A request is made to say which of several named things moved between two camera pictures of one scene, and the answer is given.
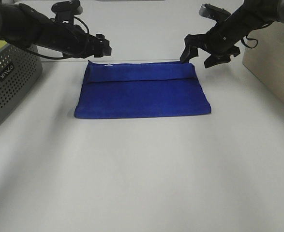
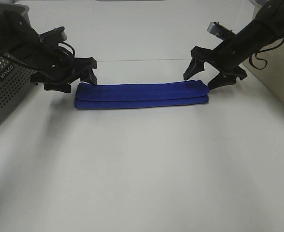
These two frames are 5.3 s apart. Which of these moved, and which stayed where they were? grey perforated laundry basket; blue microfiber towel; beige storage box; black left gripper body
Moved: blue microfiber towel; black left gripper body
Stayed: grey perforated laundry basket; beige storage box
